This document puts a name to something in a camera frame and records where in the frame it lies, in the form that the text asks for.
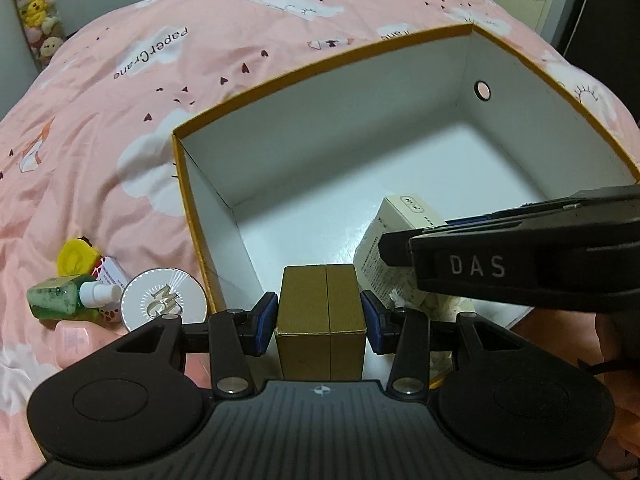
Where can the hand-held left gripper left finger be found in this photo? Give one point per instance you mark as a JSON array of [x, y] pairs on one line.
[[264, 320]]

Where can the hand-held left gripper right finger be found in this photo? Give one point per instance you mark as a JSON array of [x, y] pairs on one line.
[[372, 322]]

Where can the cream crumpled packet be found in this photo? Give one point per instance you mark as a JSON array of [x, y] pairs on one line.
[[445, 305]]

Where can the pink printed blanket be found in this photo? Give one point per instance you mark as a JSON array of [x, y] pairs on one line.
[[200, 85]]

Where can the orange-rimmed storage box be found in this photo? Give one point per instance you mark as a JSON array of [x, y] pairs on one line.
[[400, 160]]

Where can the dark furniture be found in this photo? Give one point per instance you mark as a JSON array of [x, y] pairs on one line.
[[605, 5]]

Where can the green bottle with white cap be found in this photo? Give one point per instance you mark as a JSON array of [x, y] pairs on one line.
[[60, 295]]

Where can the pink rounded container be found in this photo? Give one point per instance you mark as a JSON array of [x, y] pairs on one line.
[[80, 342]]

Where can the round silver compact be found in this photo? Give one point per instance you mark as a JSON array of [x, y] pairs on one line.
[[160, 295]]

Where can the gold cardboard box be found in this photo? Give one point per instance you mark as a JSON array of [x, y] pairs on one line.
[[320, 320]]

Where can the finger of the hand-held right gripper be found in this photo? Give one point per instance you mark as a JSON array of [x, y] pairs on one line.
[[395, 247], [550, 210]]

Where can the red and white small box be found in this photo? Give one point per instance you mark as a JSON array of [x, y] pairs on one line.
[[112, 272]]

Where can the white printed carton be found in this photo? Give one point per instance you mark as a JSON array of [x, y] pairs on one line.
[[385, 260]]

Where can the hanging plush toy display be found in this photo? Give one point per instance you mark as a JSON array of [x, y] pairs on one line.
[[37, 15]]

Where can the yellow round container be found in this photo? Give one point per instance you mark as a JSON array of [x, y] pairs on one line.
[[75, 255]]

